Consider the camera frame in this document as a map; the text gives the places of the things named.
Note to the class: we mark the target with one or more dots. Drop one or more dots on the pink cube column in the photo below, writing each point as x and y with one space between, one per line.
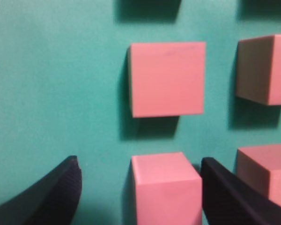
166 79
260 168
259 69

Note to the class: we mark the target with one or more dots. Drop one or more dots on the pink cube near right column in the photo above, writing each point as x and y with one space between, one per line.
260 168

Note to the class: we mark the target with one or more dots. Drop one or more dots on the pink cube middle right column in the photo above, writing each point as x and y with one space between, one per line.
259 69

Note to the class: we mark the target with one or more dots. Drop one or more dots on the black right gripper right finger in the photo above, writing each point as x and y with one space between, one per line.
227 200

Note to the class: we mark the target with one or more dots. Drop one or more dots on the pink cube middle left column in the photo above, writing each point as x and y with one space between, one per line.
166 79

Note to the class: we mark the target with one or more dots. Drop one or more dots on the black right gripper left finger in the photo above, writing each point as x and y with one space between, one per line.
53 200

